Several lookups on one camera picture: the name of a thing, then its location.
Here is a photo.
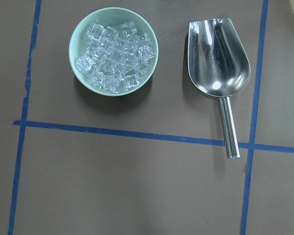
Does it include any green bowl of ice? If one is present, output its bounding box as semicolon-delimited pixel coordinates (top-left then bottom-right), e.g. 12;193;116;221
69;7;159;96

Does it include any steel ice scoop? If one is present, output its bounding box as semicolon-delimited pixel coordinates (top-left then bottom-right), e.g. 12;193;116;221
188;18;251;159

